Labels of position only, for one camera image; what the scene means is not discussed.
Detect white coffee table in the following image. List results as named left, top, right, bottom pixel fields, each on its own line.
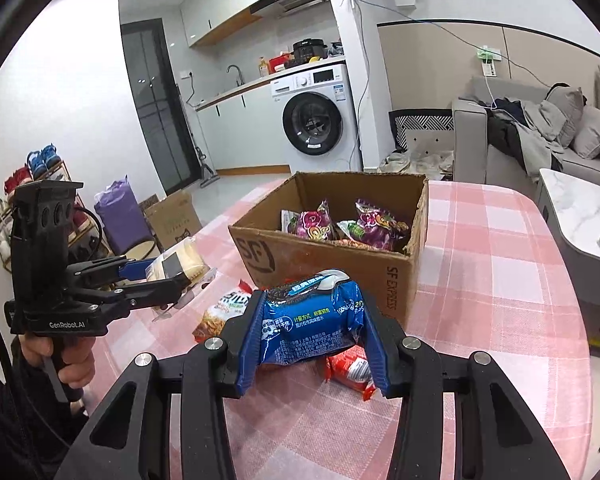
left=535, top=167, right=600, bottom=361

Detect white cloth pile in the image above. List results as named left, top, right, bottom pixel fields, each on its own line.
left=382, top=150, right=453, bottom=181

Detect wall power strip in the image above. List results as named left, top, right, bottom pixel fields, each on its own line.
left=476, top=46, right=501, bottom=78

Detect blue cookie packet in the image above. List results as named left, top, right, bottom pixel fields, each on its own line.
left=252, top=269, right=368, bottom=373

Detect white kitchen counter cabinet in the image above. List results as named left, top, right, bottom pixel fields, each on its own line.
left=195, top=80, right=293, bottom=171

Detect brown cardboard box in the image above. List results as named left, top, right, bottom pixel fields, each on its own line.
left=228, top=171, right=429, bottom=326

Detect grey sofa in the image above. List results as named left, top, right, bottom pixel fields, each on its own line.
left=451, top=65, right=600, bottom=191

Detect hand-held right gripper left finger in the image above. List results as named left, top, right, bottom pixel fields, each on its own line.
left=52, top=291, right=270, bottom=480

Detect black white patterned cushion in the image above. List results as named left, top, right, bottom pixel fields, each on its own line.
left=389, top=108, right=454, bottom=153

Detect dark clothes pile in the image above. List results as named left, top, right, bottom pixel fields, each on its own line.
left=487, top=97, right=566, bottom=183

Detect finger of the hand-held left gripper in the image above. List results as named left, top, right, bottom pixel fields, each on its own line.
left=115, top=271, right=193, bottom=312
left=115, top=255, right=153, bottom=283

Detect white washing machine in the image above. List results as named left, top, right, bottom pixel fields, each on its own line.
left=271, top=63, right=363, bottom=172

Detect shoe rack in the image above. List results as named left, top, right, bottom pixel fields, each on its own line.
left=0, top=157, right=106, bottom=281

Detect person's left forearm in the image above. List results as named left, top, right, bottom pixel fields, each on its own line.
left=0, top=355, right=88, bottom=480

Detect person's left hand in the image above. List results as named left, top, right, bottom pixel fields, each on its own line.
left=20, top=332, right=97, bottom=390

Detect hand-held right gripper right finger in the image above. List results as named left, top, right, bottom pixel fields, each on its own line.
left=360, top=290, right=573, bottom=480

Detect clear sandwich cake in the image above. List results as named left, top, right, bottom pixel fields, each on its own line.
left=144, top=237, right=217, bottom=321

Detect white upper kitchen cabinets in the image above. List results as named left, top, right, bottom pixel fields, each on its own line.
left=180, top=0, right=331, bottom=48

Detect pink checked tablecloth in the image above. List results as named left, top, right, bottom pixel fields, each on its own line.
left=82, top=177, right=598, bottom=480

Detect grey pillow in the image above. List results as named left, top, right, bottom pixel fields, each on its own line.
left=570, top=105, right=600, bottom=161
left=540, top=85, right=586, bottom=148

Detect red shoe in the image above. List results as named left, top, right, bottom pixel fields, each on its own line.
left=5, top=167, right=33, bottom=193

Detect purple snack packet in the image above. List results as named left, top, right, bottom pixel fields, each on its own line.
left=281, top=200, right=338, bottom=243
left=336, top=198, right=412, bottom=253

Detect dark glass door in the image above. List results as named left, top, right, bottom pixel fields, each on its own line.
left=120, top=18, right=201, bottom=196

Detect floor mop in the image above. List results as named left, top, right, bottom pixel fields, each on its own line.
left=177, top=82, right=221, bottom=188

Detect small red snack packet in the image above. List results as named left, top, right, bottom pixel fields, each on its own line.
left=324, top=345, right=381, bottom=402

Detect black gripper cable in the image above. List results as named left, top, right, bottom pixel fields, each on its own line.
left=70, top=202, right=105, bottom=263

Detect printed cardboard box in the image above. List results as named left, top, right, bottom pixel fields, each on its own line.
left=139, top=190, right=203, bottom=253

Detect black wall cable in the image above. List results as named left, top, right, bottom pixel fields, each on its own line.
left=327, top=0, right=556, bottom=91

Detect black pressure cooker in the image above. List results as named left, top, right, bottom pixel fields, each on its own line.
left=292, top=38, right=327, bottom=64

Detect purple bag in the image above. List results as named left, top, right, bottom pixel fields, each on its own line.
left=94, top=175, right=153, bottom=256

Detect white orange snack bag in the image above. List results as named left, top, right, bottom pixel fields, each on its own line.
left=192, top=285, right=255, bottom=345

